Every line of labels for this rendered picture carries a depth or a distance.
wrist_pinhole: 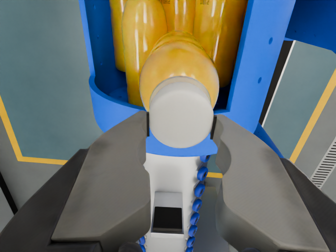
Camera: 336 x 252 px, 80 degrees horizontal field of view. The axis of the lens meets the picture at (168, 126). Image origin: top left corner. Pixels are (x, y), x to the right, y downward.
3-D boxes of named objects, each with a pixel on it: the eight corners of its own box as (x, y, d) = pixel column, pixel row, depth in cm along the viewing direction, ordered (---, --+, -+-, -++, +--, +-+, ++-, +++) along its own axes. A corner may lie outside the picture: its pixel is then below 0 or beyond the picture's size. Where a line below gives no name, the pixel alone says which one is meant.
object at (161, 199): (154, 195, 74) (150, 237, 61) (154, 188, 72) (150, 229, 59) (182, 197, 74) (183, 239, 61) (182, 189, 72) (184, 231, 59)
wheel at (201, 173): (195, 181, 63) (200, 184, 62) (197, 170, 61) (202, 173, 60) (202, 173, 66) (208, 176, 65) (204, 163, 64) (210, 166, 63)
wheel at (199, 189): (192, 197, 67) (198, 200, 66) (194, 188, 65) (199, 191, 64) (200, 189, 70) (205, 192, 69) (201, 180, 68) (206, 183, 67)
